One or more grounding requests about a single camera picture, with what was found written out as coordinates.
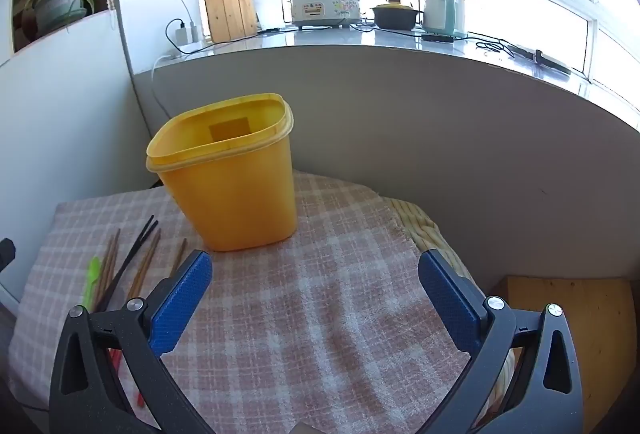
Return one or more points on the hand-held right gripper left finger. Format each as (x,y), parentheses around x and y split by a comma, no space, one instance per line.
(182,299)

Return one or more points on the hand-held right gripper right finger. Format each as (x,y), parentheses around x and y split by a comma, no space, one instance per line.
(450,304)

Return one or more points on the black chopstick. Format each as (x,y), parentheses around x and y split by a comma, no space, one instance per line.
(151,229)
(120,271)

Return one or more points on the green plastic spoon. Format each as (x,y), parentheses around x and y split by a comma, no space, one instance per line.
(92,279)

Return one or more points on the red plastic stick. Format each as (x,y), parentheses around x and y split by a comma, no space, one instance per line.
(116,364)

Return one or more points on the yellow plastic container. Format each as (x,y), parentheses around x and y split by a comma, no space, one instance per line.
(235,194)

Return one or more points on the beige woven mat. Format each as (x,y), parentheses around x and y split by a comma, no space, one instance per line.
(425,229)

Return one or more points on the wooden stool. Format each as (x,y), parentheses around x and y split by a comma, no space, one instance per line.
(530,291)

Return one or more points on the pink checked cloth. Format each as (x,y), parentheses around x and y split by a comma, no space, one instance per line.
(310,304)

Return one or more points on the dark flat device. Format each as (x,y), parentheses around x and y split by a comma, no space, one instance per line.
(550,63)

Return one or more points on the white power adapter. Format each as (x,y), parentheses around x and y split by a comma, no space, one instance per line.
(181,35)
(194,31)

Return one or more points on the black power brick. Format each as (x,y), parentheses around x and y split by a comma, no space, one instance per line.
(437,37)

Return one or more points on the teal white electric kettle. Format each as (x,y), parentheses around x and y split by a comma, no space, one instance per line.
(442,14)

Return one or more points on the black pot yellow lid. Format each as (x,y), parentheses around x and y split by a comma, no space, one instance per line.
(392,18)

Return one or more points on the white cutting board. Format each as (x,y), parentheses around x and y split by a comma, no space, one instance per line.
(267,9)

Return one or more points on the white floral electric cooker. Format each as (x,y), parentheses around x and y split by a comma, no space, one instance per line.
(320,6)

